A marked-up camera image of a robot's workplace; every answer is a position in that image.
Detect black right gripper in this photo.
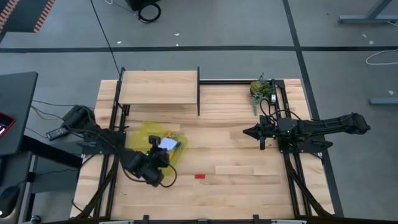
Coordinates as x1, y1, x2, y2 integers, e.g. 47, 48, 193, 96
243, 114, 280, 151

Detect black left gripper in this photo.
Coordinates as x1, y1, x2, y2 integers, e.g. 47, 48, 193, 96
148, 135, 183, 167

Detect pale blue sticky note pad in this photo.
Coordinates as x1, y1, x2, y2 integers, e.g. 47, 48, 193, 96
157, 137, 178, 152

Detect yellow mesh pouch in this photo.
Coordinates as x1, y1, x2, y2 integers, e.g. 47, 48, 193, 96
126, 121, 189, 178

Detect small green potted plant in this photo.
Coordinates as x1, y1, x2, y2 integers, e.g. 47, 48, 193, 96
249, 73, 276, 116

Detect wooden shelf board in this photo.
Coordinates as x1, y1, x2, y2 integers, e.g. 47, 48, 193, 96
119, 70, 199, 105

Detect black shelf side panel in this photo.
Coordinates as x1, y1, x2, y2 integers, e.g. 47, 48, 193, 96
113, 67, 127, 121

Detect black power adapter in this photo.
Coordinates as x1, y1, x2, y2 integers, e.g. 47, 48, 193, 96
45, 126, 70, 141

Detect black desk crossbeam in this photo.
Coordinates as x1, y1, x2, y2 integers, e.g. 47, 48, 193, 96
20, 135, 83, 169

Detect grey table foot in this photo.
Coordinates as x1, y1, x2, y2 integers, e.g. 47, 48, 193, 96
369, 97, 398, 106

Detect black box on floor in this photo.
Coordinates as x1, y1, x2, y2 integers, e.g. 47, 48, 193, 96
126, 0, 161, 12

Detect grey desk leg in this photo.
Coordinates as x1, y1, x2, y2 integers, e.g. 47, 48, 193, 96
17, 155, 40, 224

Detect grey table base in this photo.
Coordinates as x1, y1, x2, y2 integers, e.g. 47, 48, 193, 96
338, 0, 398, 25

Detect black desk top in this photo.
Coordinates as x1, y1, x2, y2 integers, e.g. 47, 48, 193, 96
0, 71, 39, 156

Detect red cased tablet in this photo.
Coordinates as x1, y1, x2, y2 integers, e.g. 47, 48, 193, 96
0, 111, 16, 138

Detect dark computer mouse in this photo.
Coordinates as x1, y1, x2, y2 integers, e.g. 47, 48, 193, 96
0, 185, 21, 220

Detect dark mat orange striped edges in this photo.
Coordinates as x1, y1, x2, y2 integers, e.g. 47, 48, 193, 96
0, 0, 57, 34

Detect black aluminium table frame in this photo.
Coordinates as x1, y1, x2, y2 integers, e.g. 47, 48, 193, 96
73, 77, 335, 224

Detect coiled black cable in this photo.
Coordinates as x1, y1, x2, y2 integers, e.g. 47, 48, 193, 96
137, 2, 162, 24

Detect long black floor cable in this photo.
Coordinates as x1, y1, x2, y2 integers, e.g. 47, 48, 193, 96
90, 0, 122, 77

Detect orange wire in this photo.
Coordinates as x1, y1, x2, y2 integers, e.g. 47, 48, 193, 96
30, 105, 65, 121

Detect white floor cable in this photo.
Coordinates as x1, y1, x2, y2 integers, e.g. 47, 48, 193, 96
365, 48, 398, 66

